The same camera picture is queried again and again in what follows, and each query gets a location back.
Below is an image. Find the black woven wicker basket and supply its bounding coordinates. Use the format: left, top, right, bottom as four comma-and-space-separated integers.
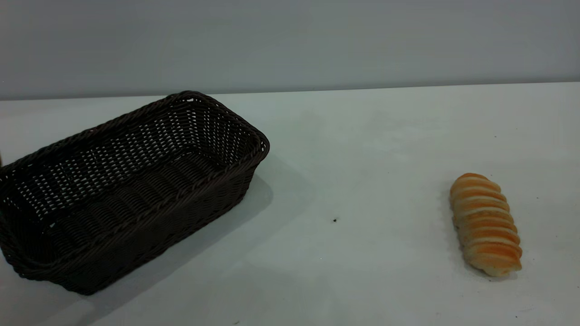
0, 91, 271, 296

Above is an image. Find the striped orange bread roll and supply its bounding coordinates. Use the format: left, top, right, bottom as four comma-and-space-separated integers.
449, 173, 523, 277

